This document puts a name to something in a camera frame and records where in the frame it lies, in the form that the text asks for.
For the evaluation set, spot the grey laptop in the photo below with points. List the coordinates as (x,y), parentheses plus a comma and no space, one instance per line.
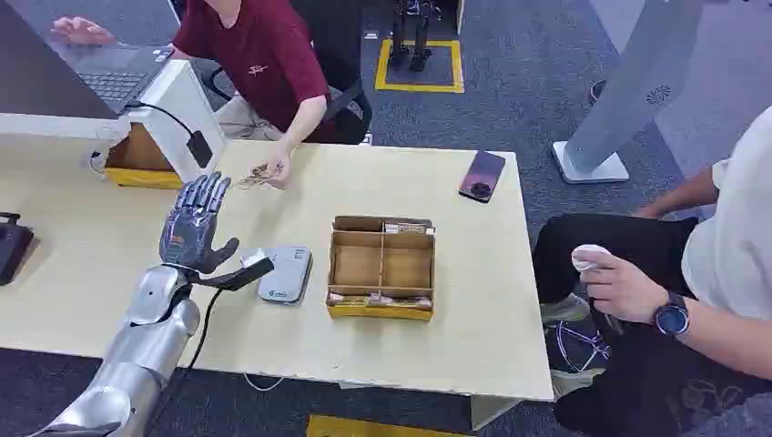
(114,75)

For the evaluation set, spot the black office chair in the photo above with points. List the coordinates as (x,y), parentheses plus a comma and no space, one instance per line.
(341,66)

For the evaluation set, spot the wooden card box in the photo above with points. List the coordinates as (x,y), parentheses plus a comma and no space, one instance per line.
(362,265)

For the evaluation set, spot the card with printed pattern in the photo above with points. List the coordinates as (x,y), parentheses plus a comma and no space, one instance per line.
(256,175)

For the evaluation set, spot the black device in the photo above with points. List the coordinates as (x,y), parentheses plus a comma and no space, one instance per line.
(12,247)

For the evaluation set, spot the white kiosk stand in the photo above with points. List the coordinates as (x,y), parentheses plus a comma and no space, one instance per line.
(633,78)

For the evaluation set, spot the pale shoe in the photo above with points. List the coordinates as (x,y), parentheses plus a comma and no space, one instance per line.
(564,309)
(573,380)

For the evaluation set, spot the black robot legs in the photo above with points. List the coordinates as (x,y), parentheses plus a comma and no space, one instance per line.
(413,36)

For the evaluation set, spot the black power adapter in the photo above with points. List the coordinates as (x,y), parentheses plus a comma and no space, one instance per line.
(199,149)

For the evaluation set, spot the dark smartphone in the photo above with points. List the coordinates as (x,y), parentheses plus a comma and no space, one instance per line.
(482,175)

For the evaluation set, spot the dark blue wristwatch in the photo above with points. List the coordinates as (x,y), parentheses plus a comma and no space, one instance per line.
(672,316)

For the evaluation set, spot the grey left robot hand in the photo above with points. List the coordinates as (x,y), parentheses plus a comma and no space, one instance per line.
(190,232)

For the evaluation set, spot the white raised desk shelf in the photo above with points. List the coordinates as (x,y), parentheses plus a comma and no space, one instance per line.
(181,114)

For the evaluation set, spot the grey card reader device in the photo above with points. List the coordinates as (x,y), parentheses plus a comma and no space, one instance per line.
(286,274)

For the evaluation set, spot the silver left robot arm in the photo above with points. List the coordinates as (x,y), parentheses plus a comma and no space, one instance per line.
(148,338)

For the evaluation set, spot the white handheld controller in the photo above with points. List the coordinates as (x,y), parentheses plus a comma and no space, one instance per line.
(588,253)

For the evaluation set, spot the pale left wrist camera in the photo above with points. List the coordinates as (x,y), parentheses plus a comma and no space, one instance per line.
(255,260)

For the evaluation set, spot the person with wristwatch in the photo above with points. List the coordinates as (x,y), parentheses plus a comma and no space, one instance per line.
(724,253)

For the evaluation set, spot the person at laptop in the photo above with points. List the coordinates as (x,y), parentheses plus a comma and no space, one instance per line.
(265,60)

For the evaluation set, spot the stack of cards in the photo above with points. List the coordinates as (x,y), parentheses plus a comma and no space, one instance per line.
(380,300)
(408,228)

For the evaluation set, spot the wooden box with yellow edge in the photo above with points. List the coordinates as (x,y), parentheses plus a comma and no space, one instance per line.
(140,163)

